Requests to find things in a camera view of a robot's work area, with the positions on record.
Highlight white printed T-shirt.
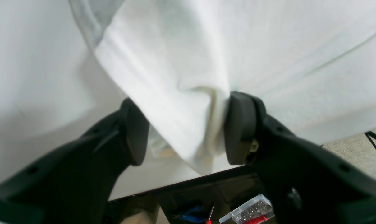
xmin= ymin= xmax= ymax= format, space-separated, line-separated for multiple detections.
xmin=70 ymin=0 xmax=376 ymax=174

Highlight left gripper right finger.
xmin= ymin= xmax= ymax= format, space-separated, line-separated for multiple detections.
xmin=224 ymin=91 xmax=376 ymax=224

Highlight red handled screwdriver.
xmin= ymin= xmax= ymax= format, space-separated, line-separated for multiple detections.
xmin=243 ymin=215 xmax=268 ymax=224

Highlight clear plastic screw box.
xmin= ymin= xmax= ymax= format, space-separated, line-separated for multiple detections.
xmin=219 ymin=194 xmax=273 ymax=224

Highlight blue handled pliers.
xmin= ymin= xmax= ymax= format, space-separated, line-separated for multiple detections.
xmin=176 ymin=205 xmax=206 ymax=223

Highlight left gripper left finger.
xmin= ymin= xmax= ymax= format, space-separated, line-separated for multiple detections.
xmin=0 ymin=98 xmax=149 ymax=224

